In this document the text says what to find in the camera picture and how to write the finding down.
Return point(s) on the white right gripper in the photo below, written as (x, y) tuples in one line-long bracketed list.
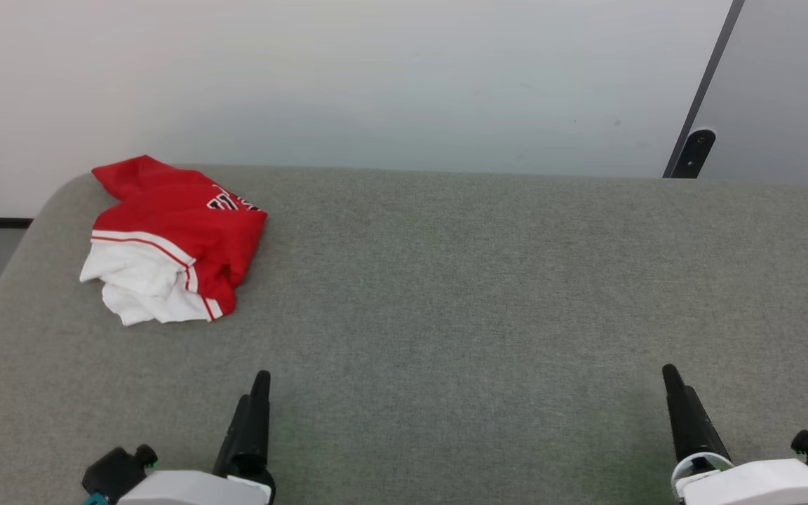
[(755, 485)]

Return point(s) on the black door frame strip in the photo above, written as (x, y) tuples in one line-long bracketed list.
[(708, 73)]

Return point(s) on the red and white shirt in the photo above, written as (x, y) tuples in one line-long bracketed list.
[(186, 224)]

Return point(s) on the black door hinge plate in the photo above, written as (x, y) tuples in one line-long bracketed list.
[(695, 151)]

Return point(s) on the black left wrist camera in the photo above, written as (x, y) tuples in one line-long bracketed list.
[(113, 473)]

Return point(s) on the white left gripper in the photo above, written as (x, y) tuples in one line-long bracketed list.
[(193, 489)]

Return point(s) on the grey door panel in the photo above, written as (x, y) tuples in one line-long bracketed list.
[(790, 84)]

